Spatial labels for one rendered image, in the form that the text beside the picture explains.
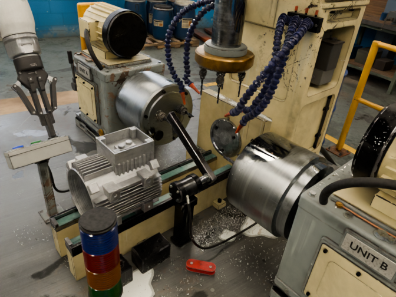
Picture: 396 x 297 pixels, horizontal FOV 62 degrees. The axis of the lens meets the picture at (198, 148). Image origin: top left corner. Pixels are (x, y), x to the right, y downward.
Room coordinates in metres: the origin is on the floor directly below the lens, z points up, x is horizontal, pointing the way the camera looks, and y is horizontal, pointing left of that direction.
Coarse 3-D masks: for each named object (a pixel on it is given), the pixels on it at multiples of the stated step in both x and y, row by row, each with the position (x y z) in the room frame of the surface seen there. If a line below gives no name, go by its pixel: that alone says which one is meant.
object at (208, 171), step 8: (168, 120) 0.94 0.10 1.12; (176, 120) 0.92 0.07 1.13; (176, 128) 0.91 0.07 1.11; (184, 128) 0.90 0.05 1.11; (184, 136) 0.88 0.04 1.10; (184, 144) 0.87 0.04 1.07; (192, 144) 0.86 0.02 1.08; (192, 152) 0.85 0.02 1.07; (200, 160) 0.82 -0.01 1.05; (200, 168) 0.82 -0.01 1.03; (208, 168) 0.81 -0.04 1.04; (208, 176) 0.79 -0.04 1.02
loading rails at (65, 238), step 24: (168, 168) 0.95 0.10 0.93; (192, 168) 0.98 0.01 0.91; (168, 192) 0.91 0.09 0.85; (216, 192) 0.93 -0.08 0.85; (72, 216) 0.68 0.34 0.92; (144, 216) 0.72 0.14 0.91; (168, 216) 0.78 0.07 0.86; (72, 240) 0.60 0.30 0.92; (120, 240) 0.66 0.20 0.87; (72, 264) 0.57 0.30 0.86
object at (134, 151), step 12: (120, 132) 0.80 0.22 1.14; (132, 132) 0.81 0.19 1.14; (108, 144) 0.77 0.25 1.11; (120, 144) 0.74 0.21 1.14; (132, 144) 0.76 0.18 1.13; (144, 144) 0.74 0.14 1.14; (108, 156) 0.71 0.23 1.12; (120, 156) 0.69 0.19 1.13; (132, 156) 0.72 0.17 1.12; (144, 156) 0.74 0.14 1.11; (120, 168) 0.69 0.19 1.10; (132, 168) 0.71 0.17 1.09
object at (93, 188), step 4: (72, 160) 0.71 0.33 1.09; (152, 160) 0.75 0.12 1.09; (156, 160) 0.75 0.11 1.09; (68, 164) 0.70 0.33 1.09; (148, 164) 0.75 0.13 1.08; (152, 164) 0.74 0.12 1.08; (156, 164) 0.74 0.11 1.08; (68, 168) 0.70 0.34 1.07; (152, 168) 0.73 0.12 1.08; (156, 168) 0.74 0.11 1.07; (88, 184) 0.62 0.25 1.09; (92, 184) 0.62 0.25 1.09; (96, 184) 0.63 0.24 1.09; (88, 188) 0.62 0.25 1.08; (92, 188) 0.62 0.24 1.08; (96, 188) 0.62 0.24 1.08; (92, 192) 0.61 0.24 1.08; (96, 192) 0.61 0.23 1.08; (72, 200) 0.71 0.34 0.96; (156, 200) 0.74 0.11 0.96
